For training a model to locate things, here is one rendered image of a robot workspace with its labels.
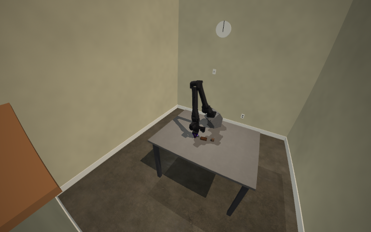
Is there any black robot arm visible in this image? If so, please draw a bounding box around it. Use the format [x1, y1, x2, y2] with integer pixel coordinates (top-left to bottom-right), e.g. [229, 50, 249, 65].
[189, 80, 216, 133]

